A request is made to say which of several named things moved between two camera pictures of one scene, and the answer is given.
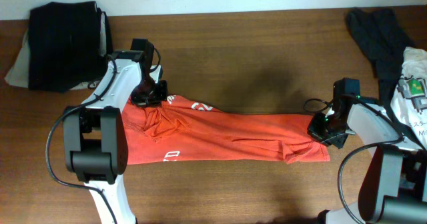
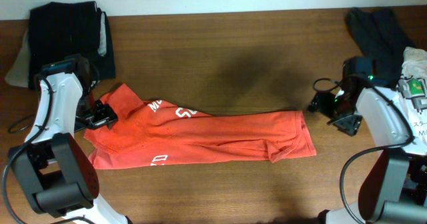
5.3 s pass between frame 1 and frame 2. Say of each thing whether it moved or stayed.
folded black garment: stayed
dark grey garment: stayed
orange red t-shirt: moved
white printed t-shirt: stayed
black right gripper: moved
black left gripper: moved
